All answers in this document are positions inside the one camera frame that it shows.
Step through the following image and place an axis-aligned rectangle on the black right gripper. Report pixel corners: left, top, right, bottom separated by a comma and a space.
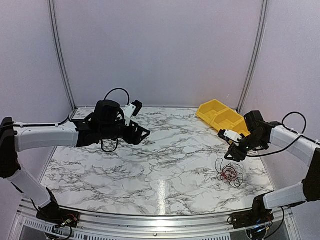
224, 133, 266, 163

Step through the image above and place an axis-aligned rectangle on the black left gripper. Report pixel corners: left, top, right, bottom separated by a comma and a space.
100, 117, 151, 145

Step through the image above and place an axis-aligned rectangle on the cable bundle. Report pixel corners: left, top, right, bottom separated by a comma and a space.
214, 157, 247, 189

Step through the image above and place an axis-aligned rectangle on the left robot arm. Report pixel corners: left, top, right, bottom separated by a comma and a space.
0, 98, 151, 223

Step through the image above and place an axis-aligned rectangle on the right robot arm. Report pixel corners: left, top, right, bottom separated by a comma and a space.
218, 110, 320, 228

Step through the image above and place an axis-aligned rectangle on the yellow three-compartment bin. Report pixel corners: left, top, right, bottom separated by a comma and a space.
196, 99, 250, 137

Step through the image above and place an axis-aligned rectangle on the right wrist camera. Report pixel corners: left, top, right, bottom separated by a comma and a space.
218, 129, 245, 144

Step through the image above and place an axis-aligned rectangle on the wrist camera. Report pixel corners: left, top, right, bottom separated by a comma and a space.
123, 100, 143, 127
218, 129, 245, 144

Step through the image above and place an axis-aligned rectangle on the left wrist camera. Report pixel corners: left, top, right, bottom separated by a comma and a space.
123, 100, 143, 127

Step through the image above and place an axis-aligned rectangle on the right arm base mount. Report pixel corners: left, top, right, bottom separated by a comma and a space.
227, 210, 274, 240

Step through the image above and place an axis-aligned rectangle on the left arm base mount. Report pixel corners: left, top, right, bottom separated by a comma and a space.
35, 207, 80, 240

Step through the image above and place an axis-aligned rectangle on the aluminium front rail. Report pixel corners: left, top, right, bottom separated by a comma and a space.
8, 199, 301, 240

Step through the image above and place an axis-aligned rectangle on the left aluminium corner post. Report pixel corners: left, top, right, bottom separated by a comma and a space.
47, 0, 77, 112

